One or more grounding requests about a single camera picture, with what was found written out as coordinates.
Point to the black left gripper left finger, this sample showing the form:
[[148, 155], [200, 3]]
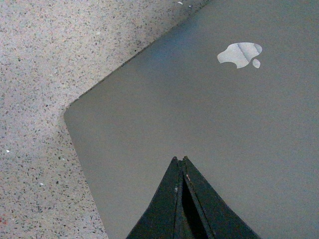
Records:
[[162, 218]]

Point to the grey Apple laptop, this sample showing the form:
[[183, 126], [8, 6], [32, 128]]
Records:
[[235, 88]]

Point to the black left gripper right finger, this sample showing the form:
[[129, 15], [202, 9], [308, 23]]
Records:
[[218, 220]]

